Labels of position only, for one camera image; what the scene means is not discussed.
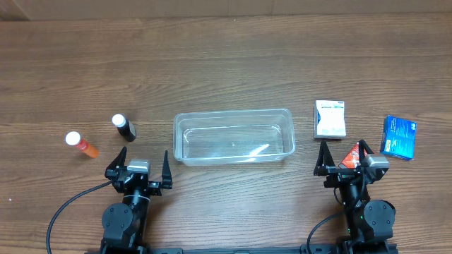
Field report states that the clear plastic container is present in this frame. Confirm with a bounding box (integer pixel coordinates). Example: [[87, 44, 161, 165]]
[[173, 109, 296, 166]]

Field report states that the black bottle white cap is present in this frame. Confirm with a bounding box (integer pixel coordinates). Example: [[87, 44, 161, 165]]
[[112, 114, 136, 143]]

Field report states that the blue lozenge box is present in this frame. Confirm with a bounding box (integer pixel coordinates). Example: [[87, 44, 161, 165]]
[[380, 115, 417, 160]]

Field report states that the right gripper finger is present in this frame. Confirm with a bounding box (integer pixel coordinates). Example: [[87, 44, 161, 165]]
[[316, 140, 335, 168], [358, 140, 374, 166]]

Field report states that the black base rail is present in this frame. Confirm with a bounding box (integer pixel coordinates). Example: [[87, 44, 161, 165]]
[[84, 243, 399, 254]]

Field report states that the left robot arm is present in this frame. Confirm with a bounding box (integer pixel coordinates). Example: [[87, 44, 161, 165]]
[[100, 147, 172, 253]]

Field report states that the orange bottle white cap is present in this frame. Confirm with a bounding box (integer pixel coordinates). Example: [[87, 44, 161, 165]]
[[65, 131, 99, 158]]

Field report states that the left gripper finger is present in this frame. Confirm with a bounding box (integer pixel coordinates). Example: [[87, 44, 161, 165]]
[[106, 146, 127, 171], [162, 150, 172, 183]]

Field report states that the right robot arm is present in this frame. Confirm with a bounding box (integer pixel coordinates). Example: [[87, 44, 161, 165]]
[[303, 140, 398, 254]]

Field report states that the white bandage box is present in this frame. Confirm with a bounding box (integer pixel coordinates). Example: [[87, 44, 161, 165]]
[[314, 100, 347, 139]]

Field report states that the red caplet box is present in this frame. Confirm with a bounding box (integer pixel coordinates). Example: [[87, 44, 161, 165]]
[[339, 143, 359, 169]]

